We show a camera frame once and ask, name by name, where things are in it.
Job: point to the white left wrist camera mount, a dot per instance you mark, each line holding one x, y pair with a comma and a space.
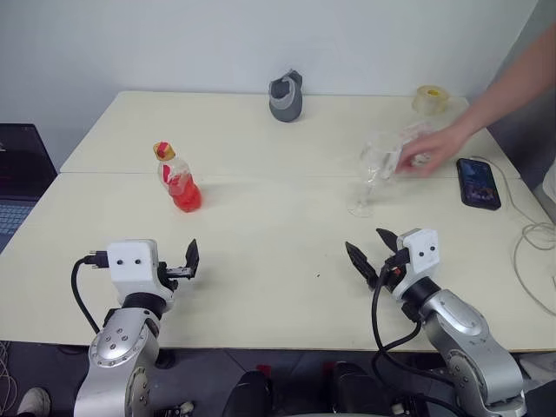
130, 265

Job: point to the dark laptop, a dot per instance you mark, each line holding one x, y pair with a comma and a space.
19, 174

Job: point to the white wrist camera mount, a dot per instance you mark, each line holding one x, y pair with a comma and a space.
130, 265
421, 254

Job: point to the dark rounded shape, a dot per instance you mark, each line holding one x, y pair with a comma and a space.
249, 395
356, 388

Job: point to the black smartphone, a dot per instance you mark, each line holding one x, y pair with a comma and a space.
478, 182

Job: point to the person's bare hand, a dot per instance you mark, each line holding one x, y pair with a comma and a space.
438, 143

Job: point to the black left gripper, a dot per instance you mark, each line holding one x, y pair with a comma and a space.
179, 273

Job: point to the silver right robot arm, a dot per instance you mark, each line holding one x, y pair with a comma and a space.
469, 339

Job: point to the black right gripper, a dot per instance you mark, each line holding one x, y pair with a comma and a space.
391, 271

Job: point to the red liquid plastic bottle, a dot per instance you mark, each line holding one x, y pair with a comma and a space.
184, 191

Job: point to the person's bare forearm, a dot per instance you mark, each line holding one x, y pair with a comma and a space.
512, 82

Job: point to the clear tape roll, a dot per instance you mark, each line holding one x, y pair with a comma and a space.
430, 101

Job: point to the grey fabric holder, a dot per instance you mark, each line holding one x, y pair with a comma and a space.
284, 104

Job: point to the white shoe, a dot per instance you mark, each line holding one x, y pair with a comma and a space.
32, 401

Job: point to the clear wine glass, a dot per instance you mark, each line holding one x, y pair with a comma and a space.
373, 167

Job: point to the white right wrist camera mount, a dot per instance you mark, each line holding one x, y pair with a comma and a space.
421, 254

